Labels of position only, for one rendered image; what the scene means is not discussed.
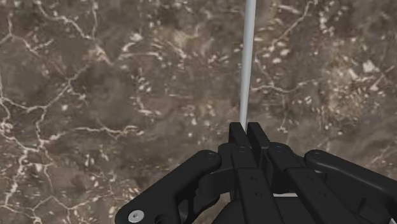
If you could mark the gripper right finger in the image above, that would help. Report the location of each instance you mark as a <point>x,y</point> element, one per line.
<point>310,183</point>

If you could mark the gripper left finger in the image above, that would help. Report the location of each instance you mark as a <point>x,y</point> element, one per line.
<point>198,183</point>

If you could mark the thin grey metal rod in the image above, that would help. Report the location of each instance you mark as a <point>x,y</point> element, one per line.
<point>248,62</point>

